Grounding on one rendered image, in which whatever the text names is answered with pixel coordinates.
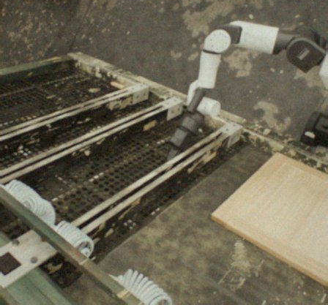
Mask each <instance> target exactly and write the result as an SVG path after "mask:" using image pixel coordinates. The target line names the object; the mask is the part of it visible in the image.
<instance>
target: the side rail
mask: <svg viewBox="0 0 328 305"><path fill-rule="evenodd" d="M68 67H73V58H71V57H69V56H60V57H56V58H52V59H46V60H42V61H36V62H32V63H29V64H22V65H19V66H15V67H9V68H5V69H0V84H2V83H7V82H10V81H14V80H21V79H25V78H30V77H33V76H36V75H41V74H45V73H48V72H53V71H56V70H60V69H65V68H68Z"/></svg>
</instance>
